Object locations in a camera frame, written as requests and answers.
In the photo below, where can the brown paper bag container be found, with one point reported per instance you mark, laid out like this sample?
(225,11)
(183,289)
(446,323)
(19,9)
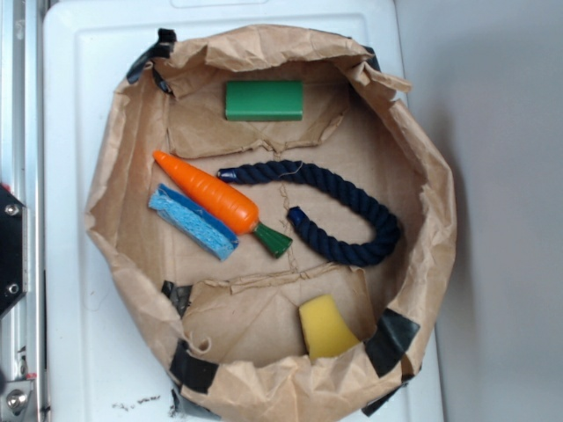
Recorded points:
(228,332)

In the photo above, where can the orange toy carrot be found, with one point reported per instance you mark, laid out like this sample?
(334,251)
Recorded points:
(240,214)

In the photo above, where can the blue sponge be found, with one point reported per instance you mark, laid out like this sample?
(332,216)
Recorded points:
(212,235)

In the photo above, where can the green wooden block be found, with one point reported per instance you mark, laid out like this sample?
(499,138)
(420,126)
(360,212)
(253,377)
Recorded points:
(264,101)

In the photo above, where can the yellow sponge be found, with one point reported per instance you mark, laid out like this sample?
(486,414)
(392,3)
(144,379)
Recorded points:
(325,332)

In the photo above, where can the white plastic tray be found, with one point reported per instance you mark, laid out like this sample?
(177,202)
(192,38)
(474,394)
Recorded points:
(99,368)

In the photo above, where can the black mounting bracket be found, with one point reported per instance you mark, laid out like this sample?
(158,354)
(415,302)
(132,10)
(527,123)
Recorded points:
(13,250)

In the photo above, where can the aluminium frame rail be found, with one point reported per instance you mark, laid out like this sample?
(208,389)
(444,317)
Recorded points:
(24,380)

